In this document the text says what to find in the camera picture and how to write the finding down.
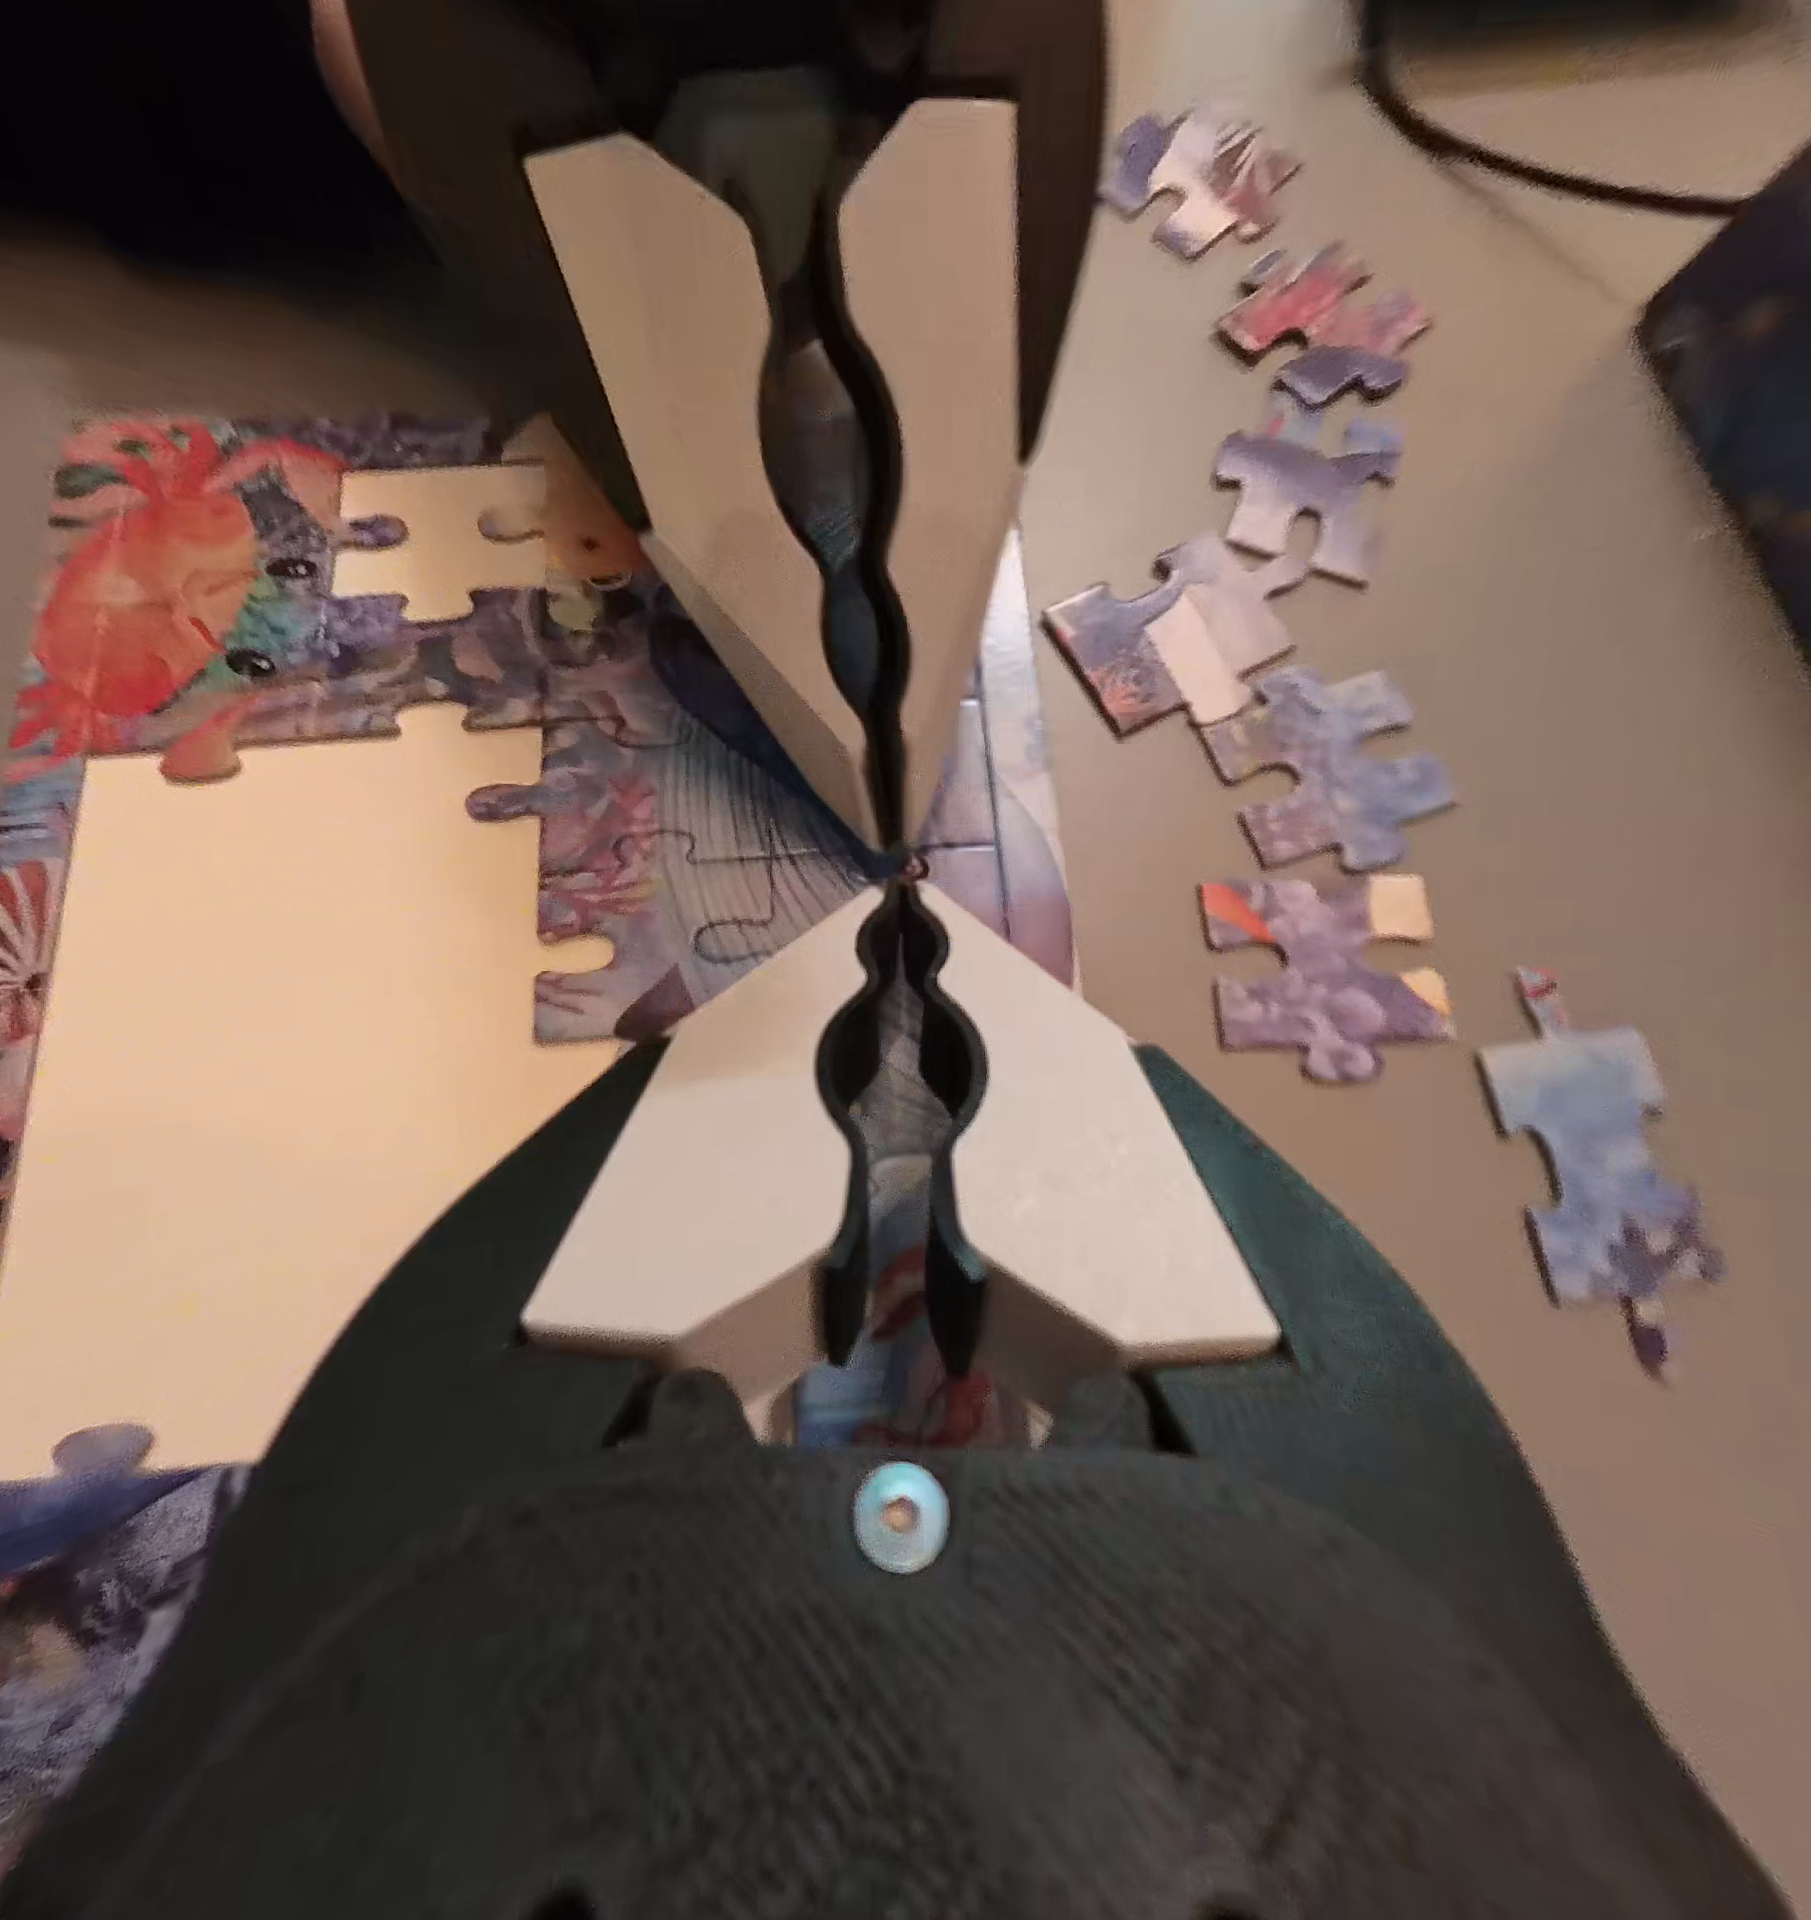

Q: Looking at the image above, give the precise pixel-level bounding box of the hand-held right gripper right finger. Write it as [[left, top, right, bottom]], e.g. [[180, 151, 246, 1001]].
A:
[[905, 883, 1282, 1413]]

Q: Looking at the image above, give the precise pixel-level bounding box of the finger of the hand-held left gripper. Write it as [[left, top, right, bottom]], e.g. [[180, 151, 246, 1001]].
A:
[[520, 128, 908, 888], [836, 95, 1032, 873]]

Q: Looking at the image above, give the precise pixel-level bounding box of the row of loose jigsaw pieces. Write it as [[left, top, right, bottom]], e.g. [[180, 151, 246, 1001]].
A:
[[1044, 105, 1724, 1373]]

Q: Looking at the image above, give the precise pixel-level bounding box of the purple bubble puzzle piece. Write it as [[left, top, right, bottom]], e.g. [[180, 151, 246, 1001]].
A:
[[1198, 873, 1458, 1086]]

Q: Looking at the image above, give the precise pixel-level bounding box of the blue mottled puzzle piece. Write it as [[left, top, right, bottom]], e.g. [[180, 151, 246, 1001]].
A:
[[792, 843, 1065, 1455]]

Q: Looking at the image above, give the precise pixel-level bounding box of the illustrated puzzle box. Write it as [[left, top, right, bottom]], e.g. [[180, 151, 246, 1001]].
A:
[[1637, 128, 1811, 722]]

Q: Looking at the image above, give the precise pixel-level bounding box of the sea animal jigsaw puzzle board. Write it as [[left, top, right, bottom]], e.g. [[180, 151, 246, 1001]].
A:
[[0, 411, 1088, 1920]]

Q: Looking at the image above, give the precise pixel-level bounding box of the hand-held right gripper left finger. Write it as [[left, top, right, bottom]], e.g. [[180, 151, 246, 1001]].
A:
[[517, 883, 908, 1404]]

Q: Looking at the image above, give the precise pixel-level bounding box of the black braided cable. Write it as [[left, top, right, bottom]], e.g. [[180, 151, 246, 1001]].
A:
[[1354, 0, 1799, 220]]

